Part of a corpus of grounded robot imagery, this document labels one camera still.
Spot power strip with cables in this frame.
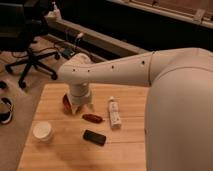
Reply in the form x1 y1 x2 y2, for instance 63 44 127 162
58 32 85 60

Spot red object under gripper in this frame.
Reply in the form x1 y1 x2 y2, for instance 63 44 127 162
62 94 72 114

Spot black phone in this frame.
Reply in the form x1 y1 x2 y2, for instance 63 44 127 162
83 130 106 146

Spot black white shoe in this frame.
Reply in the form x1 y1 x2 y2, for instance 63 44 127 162
0 97 13 124

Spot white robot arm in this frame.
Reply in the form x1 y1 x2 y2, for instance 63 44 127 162
58 48 213 171

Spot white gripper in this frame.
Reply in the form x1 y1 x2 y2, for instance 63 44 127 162
68 83 95 115

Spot white bottle on ledge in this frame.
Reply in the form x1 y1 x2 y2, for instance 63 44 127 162
48 1 61 19

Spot white tube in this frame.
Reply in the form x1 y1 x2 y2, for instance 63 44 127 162
108 96 122 129

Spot black office chair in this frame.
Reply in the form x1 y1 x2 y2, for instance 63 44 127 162
0 0 60 89

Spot red brown small object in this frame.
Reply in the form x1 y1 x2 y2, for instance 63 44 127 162
82 114 103 123

